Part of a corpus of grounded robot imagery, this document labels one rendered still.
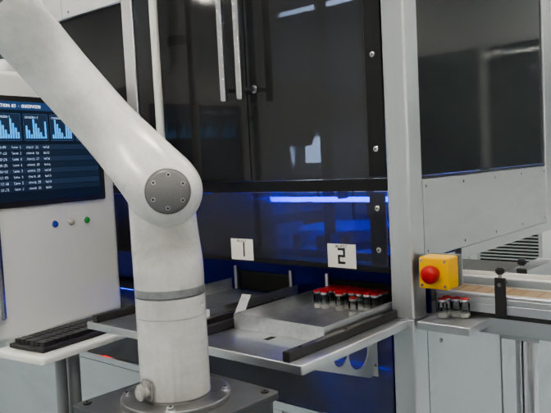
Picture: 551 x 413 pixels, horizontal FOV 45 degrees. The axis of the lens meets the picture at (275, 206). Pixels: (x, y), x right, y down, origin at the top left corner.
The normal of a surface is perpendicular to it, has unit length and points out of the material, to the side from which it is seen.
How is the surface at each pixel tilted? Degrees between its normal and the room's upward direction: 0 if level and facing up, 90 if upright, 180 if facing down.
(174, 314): 90
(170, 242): 24
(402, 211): 90
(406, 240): 90
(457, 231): 90
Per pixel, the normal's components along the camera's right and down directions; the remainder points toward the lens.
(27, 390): -0.65, 0.08
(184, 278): 0.51, -0.04
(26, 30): 0.60, 0.50
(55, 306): 0.84, 0.00
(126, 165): -0.25, -0.18
